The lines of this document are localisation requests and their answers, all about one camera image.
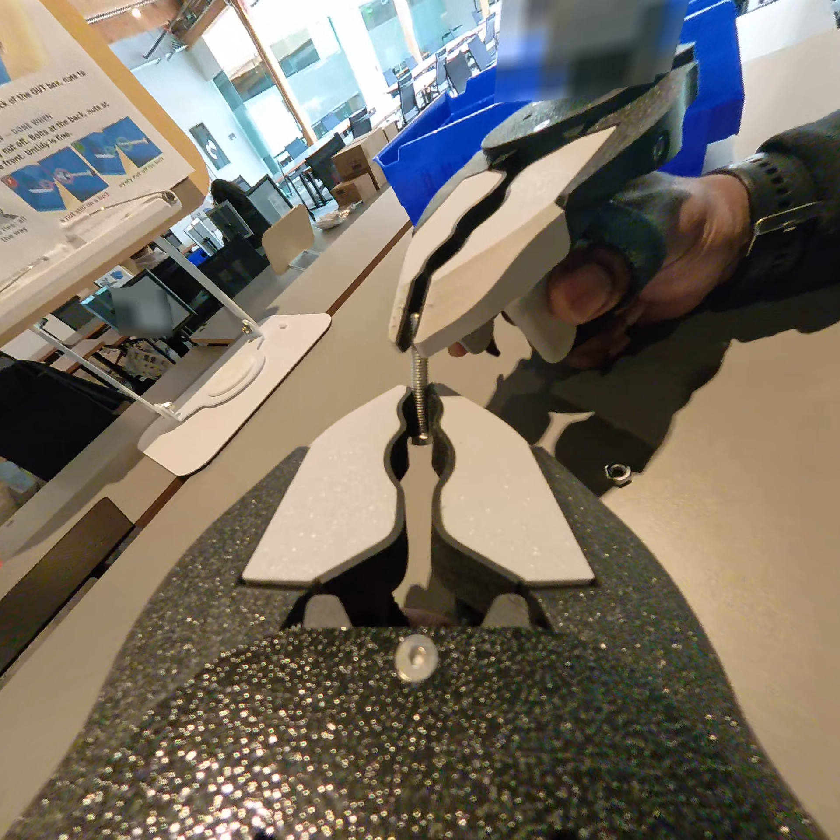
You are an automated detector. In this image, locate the white clip bar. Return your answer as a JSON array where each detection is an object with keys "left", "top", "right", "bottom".
[{"left": 0, "top": 189, "right": 183, "bottom": 290}]

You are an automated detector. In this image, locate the cardboard box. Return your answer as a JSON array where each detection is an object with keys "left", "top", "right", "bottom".
[
  {"left": 330, "top": 128, "right": 395, "bottom": 177},
  {"left": 330, "top": 172, "right": 380, "bottom": 206}
]

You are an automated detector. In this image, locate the person's right hand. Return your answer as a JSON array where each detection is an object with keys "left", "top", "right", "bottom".
[{"left": 550, "top": 172, "right": 753, "bottom": 370}]

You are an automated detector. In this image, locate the blue plastic bin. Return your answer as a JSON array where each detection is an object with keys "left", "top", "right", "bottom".
[
  {"left": 656, "top": 0, "right": 746, "bottom": 178},
  {"left": 373, "top": 64, "right": 519, "bottom": 227}
]

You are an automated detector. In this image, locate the black wristwatch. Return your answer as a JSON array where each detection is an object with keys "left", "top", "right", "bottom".
[{"left": 727, "top": 152, "right": 826, "bottom": 258}]

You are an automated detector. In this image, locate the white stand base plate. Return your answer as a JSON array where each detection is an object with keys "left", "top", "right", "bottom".
[{"left": 136, "top": 312, "right": 333, "bottom": 478}]

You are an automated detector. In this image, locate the black cable tray cover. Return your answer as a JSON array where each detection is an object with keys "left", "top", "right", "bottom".
[{"left": 0, "top": 497, "right": 137, "bottom": 673}]

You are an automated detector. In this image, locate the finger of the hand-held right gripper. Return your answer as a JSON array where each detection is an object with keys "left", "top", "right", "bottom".
[
  {"left": 413, "top": 125, "right": 618, "bottom": 357},
  {"left": 389, "top": 167, "right": 508, "bottom": 350}
]

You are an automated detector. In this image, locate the group of black chairs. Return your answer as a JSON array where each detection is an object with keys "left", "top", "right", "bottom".
[{"left": 282, "top": 16, "right": 500, "bottom": 172}]

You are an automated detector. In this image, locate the printed instruction sheet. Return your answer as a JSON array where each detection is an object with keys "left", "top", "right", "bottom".
[{"left": 0, "top": 0, "right": 196, "bottom": 283}]

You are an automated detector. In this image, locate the silver threaded bolt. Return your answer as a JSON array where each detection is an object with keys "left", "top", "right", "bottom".
[{"left": 406, "top": 312, "right": 434, "bottom": 448}]

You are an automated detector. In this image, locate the black wall sign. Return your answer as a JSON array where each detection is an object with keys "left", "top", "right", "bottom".
[{"left": 189, "top": 122, "right": 232, "bottom": 170}]

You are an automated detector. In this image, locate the wooden document board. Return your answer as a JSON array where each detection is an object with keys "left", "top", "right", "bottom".
[{"left": 0, "top": 0, "right": 212, "bottom": 342}]

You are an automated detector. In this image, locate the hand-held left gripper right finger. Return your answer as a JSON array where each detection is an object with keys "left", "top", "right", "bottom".
[{"left": 430, "top": 392, "right": 597, "bottom": 629}]

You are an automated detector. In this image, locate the wooden chair back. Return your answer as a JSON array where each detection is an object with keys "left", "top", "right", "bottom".
[{"left": 261, "top": 203, "right": 315, "bottom": 277}]

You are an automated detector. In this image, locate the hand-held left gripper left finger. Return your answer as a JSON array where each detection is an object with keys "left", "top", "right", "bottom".
[{"left": 241, "top": 385, "right": 410, "bottom": 629}]

